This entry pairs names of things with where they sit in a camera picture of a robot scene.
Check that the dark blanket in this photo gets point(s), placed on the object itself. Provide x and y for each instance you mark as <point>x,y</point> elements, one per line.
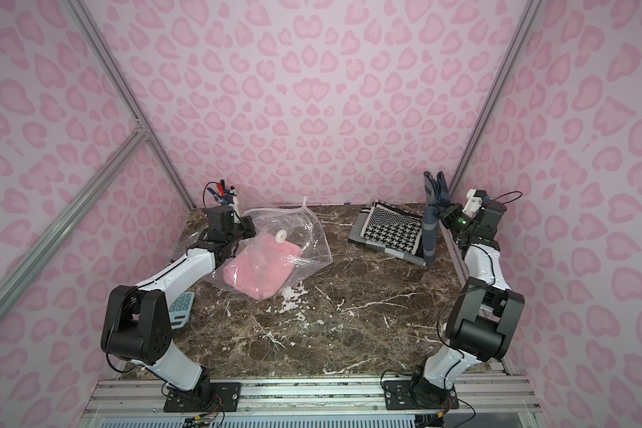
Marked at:
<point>437,201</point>

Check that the grey white checked blanket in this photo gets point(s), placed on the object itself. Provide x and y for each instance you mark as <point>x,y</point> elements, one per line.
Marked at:
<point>356,238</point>

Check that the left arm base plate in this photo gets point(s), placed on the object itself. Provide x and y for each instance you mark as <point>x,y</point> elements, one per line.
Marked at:
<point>205,398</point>

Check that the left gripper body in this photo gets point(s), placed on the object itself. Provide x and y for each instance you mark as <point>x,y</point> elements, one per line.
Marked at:
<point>244,227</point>

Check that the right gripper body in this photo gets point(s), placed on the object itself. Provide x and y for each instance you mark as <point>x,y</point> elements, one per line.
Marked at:
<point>447,215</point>

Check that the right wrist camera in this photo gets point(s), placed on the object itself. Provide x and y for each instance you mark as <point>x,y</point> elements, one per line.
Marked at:
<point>475,198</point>

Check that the white bag valve cap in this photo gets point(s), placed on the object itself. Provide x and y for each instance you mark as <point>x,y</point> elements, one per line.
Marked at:
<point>281,236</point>

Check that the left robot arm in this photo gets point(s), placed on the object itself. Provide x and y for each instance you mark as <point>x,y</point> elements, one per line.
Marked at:
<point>137,327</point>

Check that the black white houndstooth blanket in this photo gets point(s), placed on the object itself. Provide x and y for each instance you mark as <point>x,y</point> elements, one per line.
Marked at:
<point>396,229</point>

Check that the light blue calculator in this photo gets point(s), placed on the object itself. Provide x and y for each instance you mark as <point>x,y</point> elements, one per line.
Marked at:
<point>180,310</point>

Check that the pink folded blanket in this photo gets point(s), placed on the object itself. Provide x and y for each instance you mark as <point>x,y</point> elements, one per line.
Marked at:
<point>261,269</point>

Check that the clear plastic vacuum bag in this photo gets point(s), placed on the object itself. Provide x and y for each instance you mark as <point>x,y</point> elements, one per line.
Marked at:
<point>304,229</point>

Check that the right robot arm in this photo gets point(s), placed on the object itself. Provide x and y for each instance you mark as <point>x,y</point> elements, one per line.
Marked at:
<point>484,317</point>

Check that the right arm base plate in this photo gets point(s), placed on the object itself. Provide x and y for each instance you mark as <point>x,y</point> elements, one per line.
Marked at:
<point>415,395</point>

